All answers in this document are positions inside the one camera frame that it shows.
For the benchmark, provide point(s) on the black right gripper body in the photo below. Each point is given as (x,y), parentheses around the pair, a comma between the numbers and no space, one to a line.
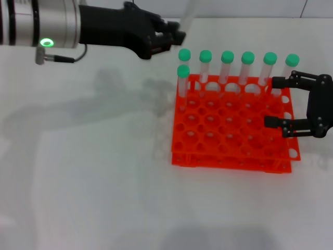
(321,104)

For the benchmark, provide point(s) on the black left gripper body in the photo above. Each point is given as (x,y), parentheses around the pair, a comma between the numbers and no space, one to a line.
(117,28)

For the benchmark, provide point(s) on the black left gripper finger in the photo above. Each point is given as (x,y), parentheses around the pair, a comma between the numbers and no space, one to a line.
(179,38)
(173,26)

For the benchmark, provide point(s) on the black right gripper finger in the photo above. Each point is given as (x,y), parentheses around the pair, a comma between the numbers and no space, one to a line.
(281,82)
(273,122)

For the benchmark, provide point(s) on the clear test tube green cap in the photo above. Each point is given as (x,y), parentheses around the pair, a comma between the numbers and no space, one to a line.
(184,54)
(187,15)
(247,57)
(269,58)
(183,71)
(227,56)
(292,60)
(205,56)

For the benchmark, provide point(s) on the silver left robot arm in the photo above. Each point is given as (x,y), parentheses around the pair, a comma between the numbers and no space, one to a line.
(31,23)

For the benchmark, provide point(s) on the orange test tube rack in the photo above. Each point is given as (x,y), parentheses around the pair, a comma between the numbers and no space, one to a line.
(221,122)

